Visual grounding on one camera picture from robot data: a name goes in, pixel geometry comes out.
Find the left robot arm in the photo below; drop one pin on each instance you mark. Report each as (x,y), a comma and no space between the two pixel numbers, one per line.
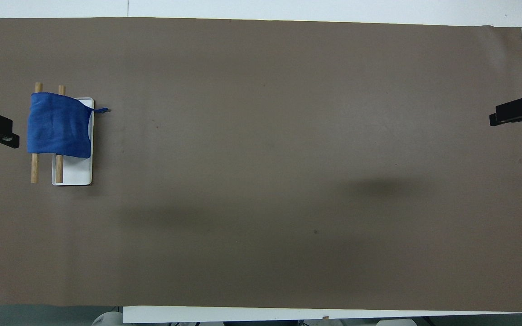
(107,318)

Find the blue towel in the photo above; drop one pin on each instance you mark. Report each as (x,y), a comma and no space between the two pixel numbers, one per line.
(57,124)

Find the white towel rack wooden rods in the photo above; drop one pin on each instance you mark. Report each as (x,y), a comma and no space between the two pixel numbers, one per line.
(76,171)

